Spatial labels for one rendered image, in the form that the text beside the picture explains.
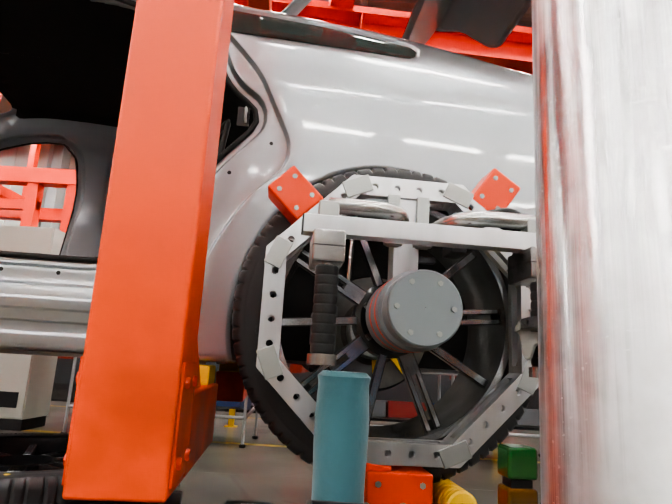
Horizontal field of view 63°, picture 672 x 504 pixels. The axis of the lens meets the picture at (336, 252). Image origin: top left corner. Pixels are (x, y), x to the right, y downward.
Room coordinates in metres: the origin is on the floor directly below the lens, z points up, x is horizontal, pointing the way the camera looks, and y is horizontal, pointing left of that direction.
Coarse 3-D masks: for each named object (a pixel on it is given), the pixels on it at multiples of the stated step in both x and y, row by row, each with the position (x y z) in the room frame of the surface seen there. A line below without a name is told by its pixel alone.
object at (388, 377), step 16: (368, 288) 1.59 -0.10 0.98; (336, 304) 1.58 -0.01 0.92; (352, 304) 1.58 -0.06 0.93; (336, 336) 1.58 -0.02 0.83; (352, 336) 1.54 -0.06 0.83; (336, 352) 1.58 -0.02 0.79; (368, 352) 1.54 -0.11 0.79; (416, 352) 1.60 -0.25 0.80; (352, 368) 1.58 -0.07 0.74; (368, 368) 1.59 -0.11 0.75; (384, 368) 1.59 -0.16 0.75; (384, 384) 1.59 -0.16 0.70
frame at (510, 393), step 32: (352, 192) 1.02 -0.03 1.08; (384, 192) 1.02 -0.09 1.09; (416, 192) 1.03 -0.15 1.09; (448, 192) 1.03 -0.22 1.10; (288, 256) 1.02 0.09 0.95; (512, 288) 1.09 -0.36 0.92; (512, 320) 1.09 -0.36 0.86; (256, 352) 1.00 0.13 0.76; (512, 352) 1.09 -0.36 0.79; (288, 384) 1.01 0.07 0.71; (512, 384) 1.05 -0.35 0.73; (480, 416) 1.04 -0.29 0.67; (384, 448) 1.03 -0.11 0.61; (416, 448) 1.03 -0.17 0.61; (448, 448) 1.04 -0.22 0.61
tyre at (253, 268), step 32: (320, 192) 1.10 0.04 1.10; (288, 224) 1.09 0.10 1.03; (256, 256) 1.08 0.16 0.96; (256, 288) 1.08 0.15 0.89; (256, 320) 1.08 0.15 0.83; (256, 384) 1.09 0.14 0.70; (288, 416) 1.09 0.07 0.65; (512, 416) 1.14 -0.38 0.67; (288, 448) 1.11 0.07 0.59; (480, 448) 1.13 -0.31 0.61
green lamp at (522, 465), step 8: (504, 448) 0.74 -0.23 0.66; (512, 448) 0.73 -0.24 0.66; (520, 448) 0.73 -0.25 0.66; (528, 448) 0.73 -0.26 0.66; (504, 456) 0.74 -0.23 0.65; (512, 456) 0.73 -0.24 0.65; (520, 456) 0.73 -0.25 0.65; (528, 456) 0.73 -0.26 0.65; (536, 456) 0.73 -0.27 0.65; (504, 464) 0.74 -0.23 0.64; (512, 464) 0.73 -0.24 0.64; (520, 464) 0.73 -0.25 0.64; (528, 464) 0.73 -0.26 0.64; (536, 464) 0.73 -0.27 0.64; (504, 472) 0.74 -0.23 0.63; (512, 472) 0.73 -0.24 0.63; (520, 472) 0.73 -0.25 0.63; (528, 472) 0.73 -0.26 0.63; (536, 472) 0.73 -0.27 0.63
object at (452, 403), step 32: (480, 256) 1.14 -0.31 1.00; (352, 288) 1.12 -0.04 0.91; (480, 288) 1.23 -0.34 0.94; (288, 320) 1.11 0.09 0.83; (352, 320) 1.13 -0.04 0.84; (480, 320) 1.15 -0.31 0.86; (352, 352) 1.13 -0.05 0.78; (384, 352) 1.13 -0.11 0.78; (480, 352) 1.26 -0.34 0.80; (480, 384) 1.15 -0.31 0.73; (416, 416) 1.35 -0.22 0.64; (448, 416) 1.19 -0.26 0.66
